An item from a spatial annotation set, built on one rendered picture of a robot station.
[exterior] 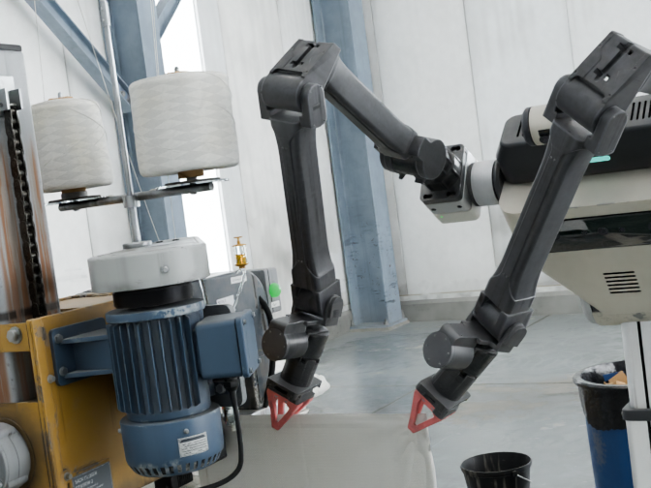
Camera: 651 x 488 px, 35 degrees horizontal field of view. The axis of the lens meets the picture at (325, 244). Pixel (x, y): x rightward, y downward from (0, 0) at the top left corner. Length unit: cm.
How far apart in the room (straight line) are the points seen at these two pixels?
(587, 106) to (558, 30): 855
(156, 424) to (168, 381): 6
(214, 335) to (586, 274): 84
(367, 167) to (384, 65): 107
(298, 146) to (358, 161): 885
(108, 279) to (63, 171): 34
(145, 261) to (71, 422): 30
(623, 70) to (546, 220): 24
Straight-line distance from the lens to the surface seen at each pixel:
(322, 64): 164
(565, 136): 146
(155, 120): 162
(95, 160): 180
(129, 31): 795
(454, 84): 1031
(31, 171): 167
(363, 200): 1049
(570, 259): 203
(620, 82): 143
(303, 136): 164
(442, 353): 158
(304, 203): 168
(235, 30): 943
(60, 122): 180
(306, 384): 183
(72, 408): 163
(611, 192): 193
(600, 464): 398
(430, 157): 190
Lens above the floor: 147
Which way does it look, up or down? 3 degrees down
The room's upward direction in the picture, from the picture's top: 7 degrees counter-clockwise
